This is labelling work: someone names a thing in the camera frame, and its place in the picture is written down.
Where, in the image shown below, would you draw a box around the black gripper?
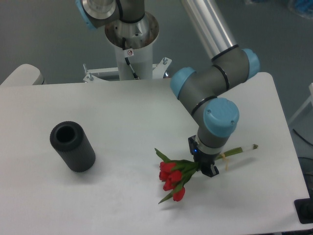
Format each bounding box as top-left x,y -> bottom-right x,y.
188,135 -> 222,177

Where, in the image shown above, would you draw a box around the red tulip bouquet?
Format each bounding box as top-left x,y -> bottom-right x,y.
155,144 -> 259,204

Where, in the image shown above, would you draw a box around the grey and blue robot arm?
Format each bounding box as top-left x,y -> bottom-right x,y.
76,0 -> 260,177

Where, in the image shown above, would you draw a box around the black device at table edge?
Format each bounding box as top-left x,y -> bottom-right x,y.
294,198 -> 313,224

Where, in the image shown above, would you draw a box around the black ribbed cylinder vase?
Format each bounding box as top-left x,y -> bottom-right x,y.
49,121 -> 96,172

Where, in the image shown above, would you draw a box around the white chair back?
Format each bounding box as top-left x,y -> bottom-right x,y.
0,64 -> 46,87

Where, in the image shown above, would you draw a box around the black cable at right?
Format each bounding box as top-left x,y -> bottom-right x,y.
292,128 -> 313,145

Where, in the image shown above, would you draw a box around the white frame at right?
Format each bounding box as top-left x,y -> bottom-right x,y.
287,83 -> 313,125

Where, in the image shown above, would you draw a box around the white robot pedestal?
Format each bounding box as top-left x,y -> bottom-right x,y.
83,12 -> 172,83

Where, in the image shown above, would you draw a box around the black cable on pedestal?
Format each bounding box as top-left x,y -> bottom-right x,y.
122,37 -> 140,80

